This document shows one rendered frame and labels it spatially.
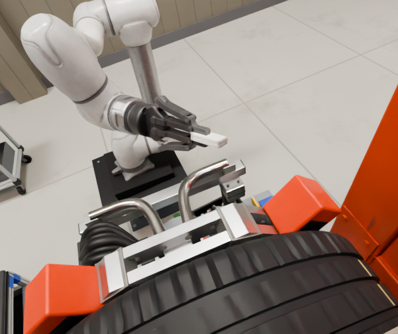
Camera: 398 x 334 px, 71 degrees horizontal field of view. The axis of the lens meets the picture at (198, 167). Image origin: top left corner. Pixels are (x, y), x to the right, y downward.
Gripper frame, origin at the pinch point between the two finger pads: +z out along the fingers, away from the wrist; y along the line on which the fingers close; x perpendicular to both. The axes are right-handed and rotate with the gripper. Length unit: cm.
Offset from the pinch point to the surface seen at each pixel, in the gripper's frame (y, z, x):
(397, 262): -36, 39, 31
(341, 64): -18, -27, 243
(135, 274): -12.4, 4.5, -24.7
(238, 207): -6.7, 12.0, -8.0
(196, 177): -12.1, -5.0, 2.4
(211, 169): -10.7, -3.0, 5.7
